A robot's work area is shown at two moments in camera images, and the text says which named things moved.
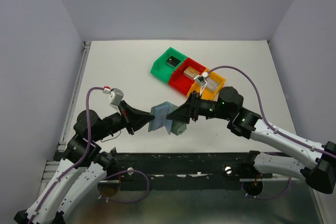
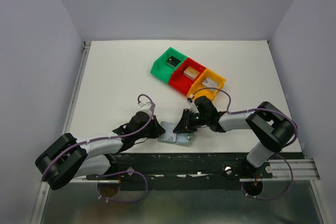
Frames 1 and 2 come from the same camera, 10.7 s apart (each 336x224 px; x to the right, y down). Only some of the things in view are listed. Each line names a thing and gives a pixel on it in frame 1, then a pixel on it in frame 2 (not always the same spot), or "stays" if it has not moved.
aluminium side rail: x=50 y=163 stays
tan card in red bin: x=191 y=72 stays
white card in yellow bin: x=211 y=85 stays
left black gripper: x=136 y=118 -> x=157 y=129
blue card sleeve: x=160 y=112 -> x=184 y=137
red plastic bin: x=181 y=82 stays
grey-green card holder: x=160 y=112 -> x=169 y=137
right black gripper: x=190 y=109 -> x=184 y=125
